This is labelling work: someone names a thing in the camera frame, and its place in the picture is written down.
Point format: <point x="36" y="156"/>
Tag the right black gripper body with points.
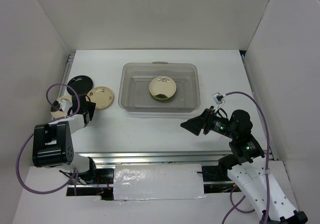
<point x="216" y="123"/>

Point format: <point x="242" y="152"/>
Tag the cream plate black patch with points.
<point x="55" y="109"/>
<point x="162" y="85"/>

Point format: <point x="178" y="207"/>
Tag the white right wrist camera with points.
<point x="219" y="98"/>

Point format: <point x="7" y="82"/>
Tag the green plate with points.
<point x="161" y="97"/>

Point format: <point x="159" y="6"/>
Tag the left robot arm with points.
<point x="53" y="146"/>

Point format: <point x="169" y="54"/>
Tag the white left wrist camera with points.
<point x="65" y="105"/>

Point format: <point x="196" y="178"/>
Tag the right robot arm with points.
<point x="246" y="166"/>

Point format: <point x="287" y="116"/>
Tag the white taped sheet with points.
<point x="158" y="182"/>

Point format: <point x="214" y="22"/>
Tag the cream plate with calligraphy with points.
<point x="102" y="97"/>

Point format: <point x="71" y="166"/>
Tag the clear plastic bin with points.
<point x="134" y="93"/>

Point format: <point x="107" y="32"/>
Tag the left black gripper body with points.
<point x="90" y="109"/>

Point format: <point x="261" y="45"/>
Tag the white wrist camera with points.
<point x="219" y="98"/>
<point x="65" y="105"/>

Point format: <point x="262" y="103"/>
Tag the cream plate black patch front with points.
<point x="162" y="85"/>

